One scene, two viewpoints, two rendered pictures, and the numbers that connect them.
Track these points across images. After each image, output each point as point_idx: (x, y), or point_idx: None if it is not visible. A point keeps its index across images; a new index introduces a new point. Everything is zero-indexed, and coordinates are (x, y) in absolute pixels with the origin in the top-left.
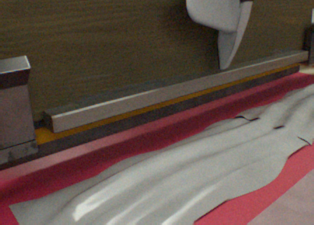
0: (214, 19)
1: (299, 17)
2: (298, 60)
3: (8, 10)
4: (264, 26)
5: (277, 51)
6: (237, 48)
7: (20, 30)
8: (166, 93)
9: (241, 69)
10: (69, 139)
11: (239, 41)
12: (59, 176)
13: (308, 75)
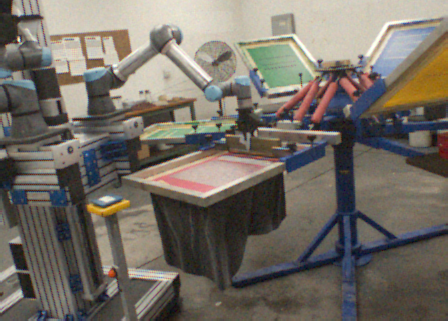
0: (242, 142)
1: (272, 145)
2: (267, 154)
3: (227, 137)
4: (260, 145)
5: (265, 151)
6: (246, 147)
7: (228, 139)
8: (239, 150)
9: (251, 151)
10: (234, 152)
11: (246, 146)
12: (230, 155)
13: None
